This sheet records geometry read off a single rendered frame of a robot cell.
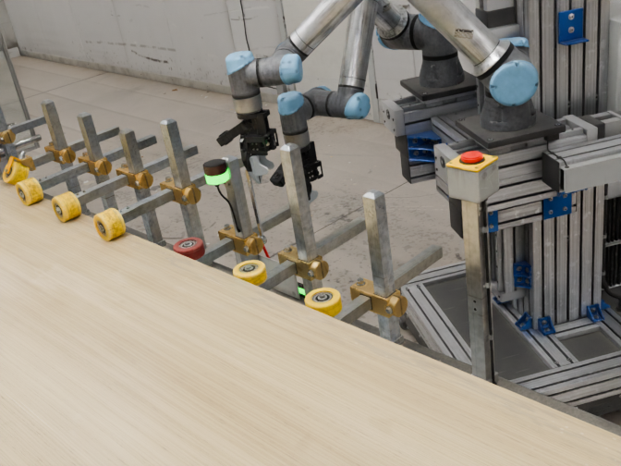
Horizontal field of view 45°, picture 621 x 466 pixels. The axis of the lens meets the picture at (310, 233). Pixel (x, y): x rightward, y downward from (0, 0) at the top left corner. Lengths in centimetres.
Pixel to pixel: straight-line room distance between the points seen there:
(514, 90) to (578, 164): 31
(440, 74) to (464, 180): 113
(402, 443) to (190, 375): 46
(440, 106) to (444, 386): 134
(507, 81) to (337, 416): 95
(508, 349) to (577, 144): 78
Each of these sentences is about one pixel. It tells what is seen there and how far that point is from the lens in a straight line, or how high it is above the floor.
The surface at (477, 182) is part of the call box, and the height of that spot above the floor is 120.
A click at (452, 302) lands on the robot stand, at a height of 21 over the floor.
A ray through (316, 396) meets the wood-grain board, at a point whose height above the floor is 90.
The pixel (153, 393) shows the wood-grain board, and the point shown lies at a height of 90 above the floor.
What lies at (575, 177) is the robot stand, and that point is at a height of 92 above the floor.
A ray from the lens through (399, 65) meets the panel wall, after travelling 517.
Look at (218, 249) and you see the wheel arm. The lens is 205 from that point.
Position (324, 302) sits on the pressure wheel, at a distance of 162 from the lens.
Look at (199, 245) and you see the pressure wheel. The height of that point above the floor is 91.
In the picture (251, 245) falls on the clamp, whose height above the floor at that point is 86.
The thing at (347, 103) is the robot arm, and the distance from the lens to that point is 211.
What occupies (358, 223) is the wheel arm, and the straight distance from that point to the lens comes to 204.
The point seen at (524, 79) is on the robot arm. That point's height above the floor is 122.
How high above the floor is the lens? 176
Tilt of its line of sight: 26 degrees down
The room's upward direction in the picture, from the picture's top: 9 degrees counter-clockwise
